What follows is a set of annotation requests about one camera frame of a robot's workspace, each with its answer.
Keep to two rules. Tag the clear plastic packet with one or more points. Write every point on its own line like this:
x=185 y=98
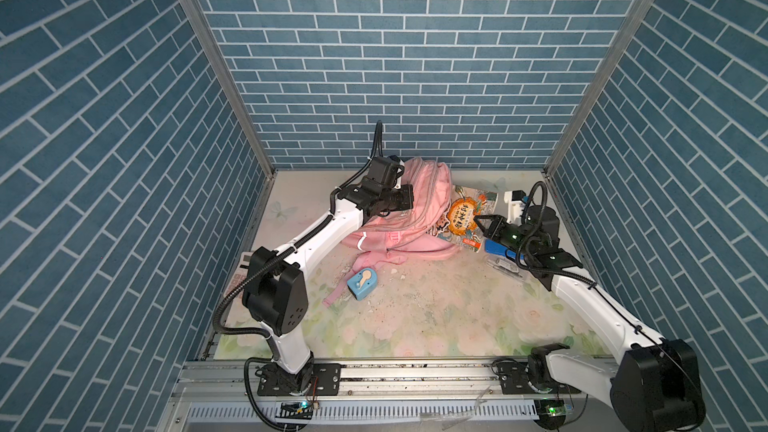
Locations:
x=505 y=266

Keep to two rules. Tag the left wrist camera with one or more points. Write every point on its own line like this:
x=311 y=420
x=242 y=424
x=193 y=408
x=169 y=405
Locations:
x=383 y=174

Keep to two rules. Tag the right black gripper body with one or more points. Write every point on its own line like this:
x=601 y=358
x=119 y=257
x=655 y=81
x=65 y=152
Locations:
x=514 y=238

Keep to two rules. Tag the blue pencil sharpener with crank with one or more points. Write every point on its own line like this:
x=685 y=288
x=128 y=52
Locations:
x=362 y=283

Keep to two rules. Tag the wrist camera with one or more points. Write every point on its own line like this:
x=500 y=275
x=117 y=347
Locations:
x=383 y=174
x=515 y=201

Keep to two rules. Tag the white pink calculator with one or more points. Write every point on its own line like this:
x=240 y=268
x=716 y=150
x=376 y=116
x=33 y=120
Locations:
x=240 y=273

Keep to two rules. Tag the pink student backpack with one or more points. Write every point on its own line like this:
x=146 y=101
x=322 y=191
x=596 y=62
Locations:
x=403 y=234

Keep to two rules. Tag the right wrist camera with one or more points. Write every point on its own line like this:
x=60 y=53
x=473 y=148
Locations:
x=515 y=201

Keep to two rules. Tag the blue pencil case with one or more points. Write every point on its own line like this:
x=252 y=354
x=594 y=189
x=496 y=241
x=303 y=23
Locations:
x=495 y=248

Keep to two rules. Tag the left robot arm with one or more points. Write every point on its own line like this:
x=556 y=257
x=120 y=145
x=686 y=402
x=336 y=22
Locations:
x=230 y=316

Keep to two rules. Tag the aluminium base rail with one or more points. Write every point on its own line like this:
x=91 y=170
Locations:
x=425 y=394

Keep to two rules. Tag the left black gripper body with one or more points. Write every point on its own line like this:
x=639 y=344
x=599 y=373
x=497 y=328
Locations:
x=395 y=198

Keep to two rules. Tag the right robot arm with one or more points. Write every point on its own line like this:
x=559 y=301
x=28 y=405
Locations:
x=651 y=383

